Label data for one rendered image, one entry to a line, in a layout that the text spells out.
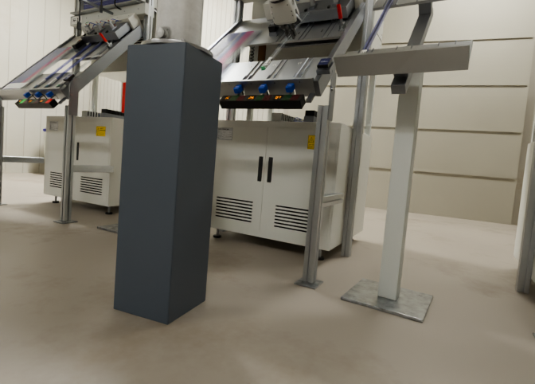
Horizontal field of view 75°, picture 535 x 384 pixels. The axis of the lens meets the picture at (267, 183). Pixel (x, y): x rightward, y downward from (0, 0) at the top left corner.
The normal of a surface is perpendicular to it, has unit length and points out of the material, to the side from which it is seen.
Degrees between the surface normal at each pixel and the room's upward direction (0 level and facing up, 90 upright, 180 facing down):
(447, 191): 90
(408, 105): 90
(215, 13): 90
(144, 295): 90
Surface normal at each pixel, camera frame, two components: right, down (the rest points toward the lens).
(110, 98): -0.37, 0.03
